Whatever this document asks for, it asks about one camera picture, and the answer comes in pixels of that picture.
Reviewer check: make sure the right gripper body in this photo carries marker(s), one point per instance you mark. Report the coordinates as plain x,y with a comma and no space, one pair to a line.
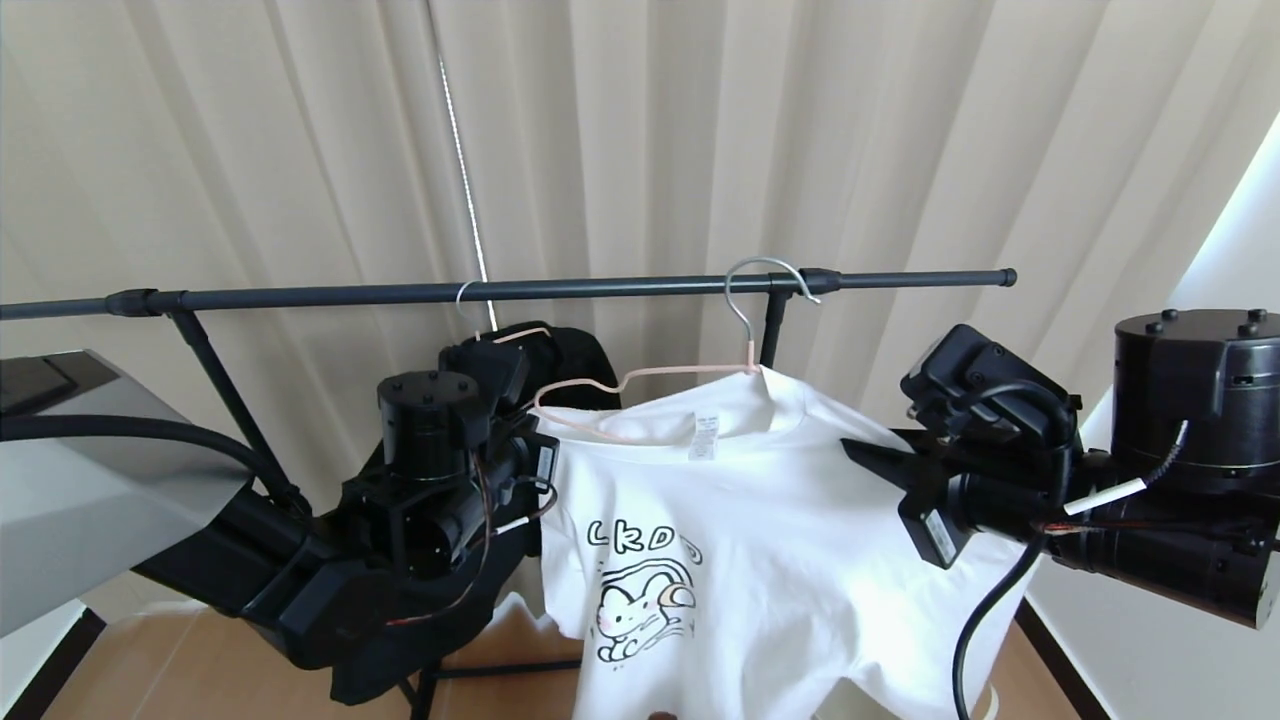
990,505

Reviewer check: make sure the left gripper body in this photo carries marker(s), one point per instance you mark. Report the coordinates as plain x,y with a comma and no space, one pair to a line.
525,465

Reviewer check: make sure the black shorts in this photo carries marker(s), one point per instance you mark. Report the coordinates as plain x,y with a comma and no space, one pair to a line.
590,365

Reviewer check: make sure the pink clothes hanger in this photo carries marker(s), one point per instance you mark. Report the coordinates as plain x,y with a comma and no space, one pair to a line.
480,310
680,373

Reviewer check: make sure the white printed t-shirt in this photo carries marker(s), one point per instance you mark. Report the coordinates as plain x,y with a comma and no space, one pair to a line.
800,560

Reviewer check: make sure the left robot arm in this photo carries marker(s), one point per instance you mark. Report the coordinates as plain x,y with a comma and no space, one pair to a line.
90,530

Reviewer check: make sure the black clothes rack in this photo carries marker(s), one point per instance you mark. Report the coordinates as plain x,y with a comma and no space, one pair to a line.
300,296

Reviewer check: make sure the beige curtain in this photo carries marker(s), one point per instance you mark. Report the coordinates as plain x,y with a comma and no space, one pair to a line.
700,130

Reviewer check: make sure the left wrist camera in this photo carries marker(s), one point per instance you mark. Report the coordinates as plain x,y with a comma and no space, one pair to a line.
485,370

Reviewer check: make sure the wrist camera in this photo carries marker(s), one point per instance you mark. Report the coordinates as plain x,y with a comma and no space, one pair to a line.
975,375
485,370

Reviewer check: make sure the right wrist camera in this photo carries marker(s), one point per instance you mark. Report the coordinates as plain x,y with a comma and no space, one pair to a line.
975,375

